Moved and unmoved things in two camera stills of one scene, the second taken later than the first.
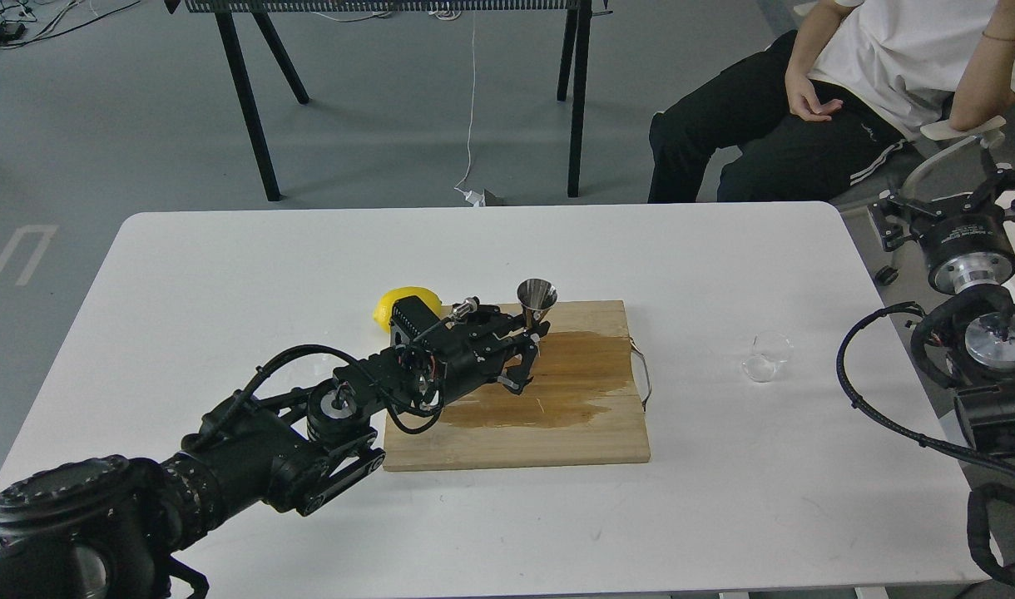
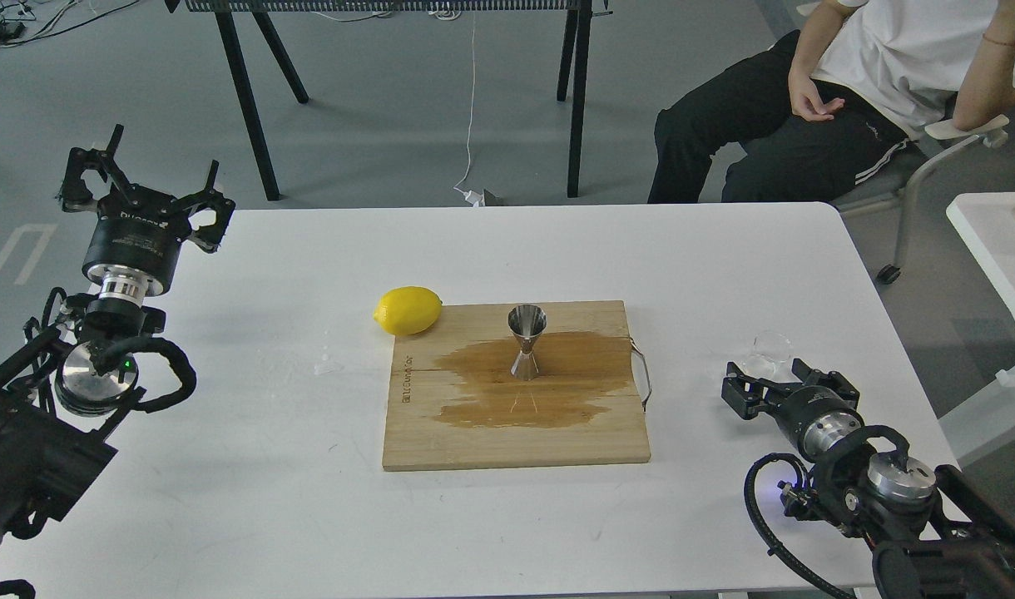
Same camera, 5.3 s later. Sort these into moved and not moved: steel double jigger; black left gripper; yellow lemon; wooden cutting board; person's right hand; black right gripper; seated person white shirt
Moved: steel double jigger; black right gripper; black left gripper
Not moved: yellow lemon; seated person white shirt; person's right hand; wooden cutting board
